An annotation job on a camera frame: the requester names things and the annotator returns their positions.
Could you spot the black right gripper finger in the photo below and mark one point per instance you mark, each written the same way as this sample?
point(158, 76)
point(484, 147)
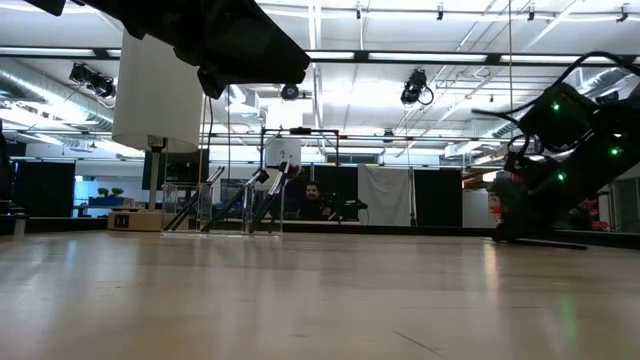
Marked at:
point(515, 215)

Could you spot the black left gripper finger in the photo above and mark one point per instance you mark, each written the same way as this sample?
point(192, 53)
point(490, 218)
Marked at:
point(215, 80)
point(250, 40)

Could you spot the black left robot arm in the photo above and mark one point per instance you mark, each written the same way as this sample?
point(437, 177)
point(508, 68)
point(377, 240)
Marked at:
point(4, 165)

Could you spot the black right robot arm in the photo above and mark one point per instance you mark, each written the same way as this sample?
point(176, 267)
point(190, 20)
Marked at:
point(600, 170)

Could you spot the white shade wooden base lamp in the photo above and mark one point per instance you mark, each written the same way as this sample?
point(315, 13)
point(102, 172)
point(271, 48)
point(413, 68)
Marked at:
point(155, 100)

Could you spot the black partition panel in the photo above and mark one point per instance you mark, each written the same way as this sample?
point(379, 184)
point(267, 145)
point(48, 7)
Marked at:
point(45, 187)
point(437, 197)

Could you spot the white box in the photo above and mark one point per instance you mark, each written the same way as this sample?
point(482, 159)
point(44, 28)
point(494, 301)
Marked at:
point(283, 151)

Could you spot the clear acrylic brush organizer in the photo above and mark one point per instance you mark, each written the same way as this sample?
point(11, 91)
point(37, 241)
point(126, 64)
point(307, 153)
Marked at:
point(177, 195)

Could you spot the white hanging sheet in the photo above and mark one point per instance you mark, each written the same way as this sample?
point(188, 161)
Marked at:
point(384, 195)

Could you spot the black overhead beam with lights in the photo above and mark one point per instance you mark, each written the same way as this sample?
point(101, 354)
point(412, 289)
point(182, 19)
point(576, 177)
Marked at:
point(400, 56)

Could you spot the green potted plants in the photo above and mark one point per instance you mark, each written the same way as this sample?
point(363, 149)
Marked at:
point(110, 192)

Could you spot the person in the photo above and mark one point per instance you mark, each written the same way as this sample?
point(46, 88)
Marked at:
point(313, 202)

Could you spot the small white cup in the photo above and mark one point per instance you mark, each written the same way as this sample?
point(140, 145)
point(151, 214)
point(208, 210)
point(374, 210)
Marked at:
point(19, 224)

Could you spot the black ceiling camera cluster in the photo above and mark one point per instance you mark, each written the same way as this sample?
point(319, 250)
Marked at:
point(92, 81)

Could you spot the black wall screen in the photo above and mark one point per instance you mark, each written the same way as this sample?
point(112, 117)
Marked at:
point(182, 170)

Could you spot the black background rig frame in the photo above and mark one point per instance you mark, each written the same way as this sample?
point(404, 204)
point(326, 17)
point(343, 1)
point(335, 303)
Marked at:
point(300, 131)

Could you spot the black aluminium rig frame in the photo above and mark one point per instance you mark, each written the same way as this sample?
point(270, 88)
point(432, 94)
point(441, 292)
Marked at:
point(400, 230)

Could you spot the silver ventilation duct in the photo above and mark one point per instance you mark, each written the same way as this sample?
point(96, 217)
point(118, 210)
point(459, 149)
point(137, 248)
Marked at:
point(50, 97)

